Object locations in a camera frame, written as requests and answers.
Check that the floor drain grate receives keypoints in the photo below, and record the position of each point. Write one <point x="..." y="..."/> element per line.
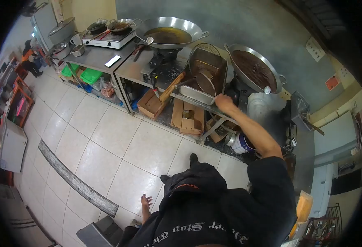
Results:
<point x="76" y="182"/>

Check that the open cardboard box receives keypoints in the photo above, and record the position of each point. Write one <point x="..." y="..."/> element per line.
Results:
<point x="150" y="105"/>

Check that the short stainless steel table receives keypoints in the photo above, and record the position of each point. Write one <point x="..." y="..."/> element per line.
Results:
<point x="97" y="57"/>

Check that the white two-burner gas stove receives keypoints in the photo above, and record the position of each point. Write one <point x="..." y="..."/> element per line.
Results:
<point x="108" y="39"/>

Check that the white wall socket panel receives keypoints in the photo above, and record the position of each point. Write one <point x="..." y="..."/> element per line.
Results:
<point x="315" y="48"/>

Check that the yellow rectangular container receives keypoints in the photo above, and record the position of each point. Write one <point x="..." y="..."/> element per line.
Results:
<point x="304" y="207"/>

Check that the grey step stool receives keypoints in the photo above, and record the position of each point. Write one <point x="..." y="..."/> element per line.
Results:
<point x="99" y="233"/>

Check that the white smartphone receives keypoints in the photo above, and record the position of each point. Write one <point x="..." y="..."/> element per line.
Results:
<point x="113" y="61"/>

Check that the metal bowl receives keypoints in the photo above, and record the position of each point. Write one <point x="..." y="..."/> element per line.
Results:
<point x="229" y="139"/>

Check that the large aluminium pot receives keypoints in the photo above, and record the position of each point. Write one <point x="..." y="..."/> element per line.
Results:
<point x="265" y="106"/>

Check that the white bucket with blue band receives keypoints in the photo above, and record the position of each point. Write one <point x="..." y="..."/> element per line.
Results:
<point x="241" y="144"/>

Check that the black frying pan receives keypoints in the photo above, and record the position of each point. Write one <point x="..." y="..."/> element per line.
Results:
<point x="97" y="25"/>

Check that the person's body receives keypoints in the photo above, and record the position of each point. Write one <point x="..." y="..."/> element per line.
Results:
<point x="218" y="216"/>

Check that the person's right fingers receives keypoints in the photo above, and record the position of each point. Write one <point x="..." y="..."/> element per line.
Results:
<point x="220" y="98"/>

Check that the black metal fryer box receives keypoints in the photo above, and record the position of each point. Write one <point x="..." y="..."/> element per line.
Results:
<point x="299" y="109"/>

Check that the person's left fingers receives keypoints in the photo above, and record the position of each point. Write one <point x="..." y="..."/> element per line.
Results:
<point x="148" y="198"/>

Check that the wooden spatula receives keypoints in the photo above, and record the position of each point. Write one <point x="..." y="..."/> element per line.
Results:
<point x="171" y="88"/>

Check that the small metal pot with lid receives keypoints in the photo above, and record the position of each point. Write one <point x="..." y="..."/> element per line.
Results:
<point x="61" y="50"/>

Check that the clear bag of red food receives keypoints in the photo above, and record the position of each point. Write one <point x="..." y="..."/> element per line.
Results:
<point x="107" y="89"/>

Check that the grey refrigerator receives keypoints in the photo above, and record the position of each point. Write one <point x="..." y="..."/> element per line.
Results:
<point x="43" y="24"/>

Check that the black gas burner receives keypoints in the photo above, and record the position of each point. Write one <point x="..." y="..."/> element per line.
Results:
<point x="239" y="89"/>
<point x="164" y="57"/>

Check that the flattened cardboard sheets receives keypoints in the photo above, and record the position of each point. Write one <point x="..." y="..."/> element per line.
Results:
<point x="188" y="119"/>

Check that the small metal ladle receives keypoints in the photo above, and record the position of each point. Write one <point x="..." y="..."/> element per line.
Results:
<point x="267" y="90"/>

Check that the grey metal counter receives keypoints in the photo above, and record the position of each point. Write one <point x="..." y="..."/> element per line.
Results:
<point x="302" y="160"/>

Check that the large steel wok with oil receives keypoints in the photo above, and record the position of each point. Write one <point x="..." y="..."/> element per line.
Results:
<point x="171" y="31"/>

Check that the rectangular metal tray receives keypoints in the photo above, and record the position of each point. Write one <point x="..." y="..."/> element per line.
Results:
<point x="196" y="94"/>

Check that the steel wok with dark sauce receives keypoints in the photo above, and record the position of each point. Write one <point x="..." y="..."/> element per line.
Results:
<point x="253" y="69"/>

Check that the person's left hand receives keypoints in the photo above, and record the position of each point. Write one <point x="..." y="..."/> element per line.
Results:
<point x="146" y="201"/>

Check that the long stainless steel table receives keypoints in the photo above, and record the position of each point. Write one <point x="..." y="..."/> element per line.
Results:
<point x="131" y="69"/>

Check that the orange shelf rack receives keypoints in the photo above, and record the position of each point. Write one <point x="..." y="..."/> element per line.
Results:
<point x="18" y="95"/>

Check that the torn cardboard box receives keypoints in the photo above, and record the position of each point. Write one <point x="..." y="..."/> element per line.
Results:
<point x="219" y="131"/>

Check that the white chest freezer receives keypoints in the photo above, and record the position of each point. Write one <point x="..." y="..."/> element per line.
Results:
<point x="12" y="145"/>

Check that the white jug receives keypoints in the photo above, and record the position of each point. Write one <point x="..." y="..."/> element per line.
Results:
<point x="76" y="39"/>

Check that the large pot with lid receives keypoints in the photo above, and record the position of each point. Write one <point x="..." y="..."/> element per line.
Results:
<point x="62" y="31"/>

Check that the green plastic basket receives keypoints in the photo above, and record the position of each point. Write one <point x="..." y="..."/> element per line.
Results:
<point x="69" y="70"/>
<point x="91" y="76"/>

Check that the small steel wok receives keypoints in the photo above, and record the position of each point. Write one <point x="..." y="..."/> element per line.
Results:
<point x="119" y="25"/>

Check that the person's right hand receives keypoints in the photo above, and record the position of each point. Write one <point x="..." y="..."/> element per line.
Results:
<point x="225" y="103"/>

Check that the orange wall notice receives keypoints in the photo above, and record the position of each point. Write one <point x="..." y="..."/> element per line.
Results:
<point x="332" y="82"/>

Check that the small square metal container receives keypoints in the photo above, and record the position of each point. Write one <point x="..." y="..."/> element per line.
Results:
<point x="78" y="50"/>

